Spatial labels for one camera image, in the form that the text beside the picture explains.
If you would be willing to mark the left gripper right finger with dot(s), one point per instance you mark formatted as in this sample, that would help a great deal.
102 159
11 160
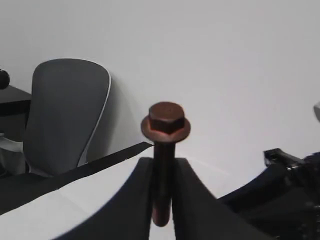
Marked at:
200 215

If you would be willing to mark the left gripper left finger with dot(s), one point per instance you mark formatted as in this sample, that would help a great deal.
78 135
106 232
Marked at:
120 215

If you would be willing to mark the dark brown flanged hex bolt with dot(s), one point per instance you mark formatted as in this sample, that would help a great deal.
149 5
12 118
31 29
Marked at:
163 125

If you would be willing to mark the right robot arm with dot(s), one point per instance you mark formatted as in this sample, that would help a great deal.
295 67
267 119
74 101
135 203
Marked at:
280 200

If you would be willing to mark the grey office chair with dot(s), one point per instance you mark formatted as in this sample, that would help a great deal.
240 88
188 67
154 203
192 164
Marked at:
67 112

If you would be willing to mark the black desk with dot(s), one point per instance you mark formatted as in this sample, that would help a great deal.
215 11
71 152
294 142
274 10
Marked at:
12 100

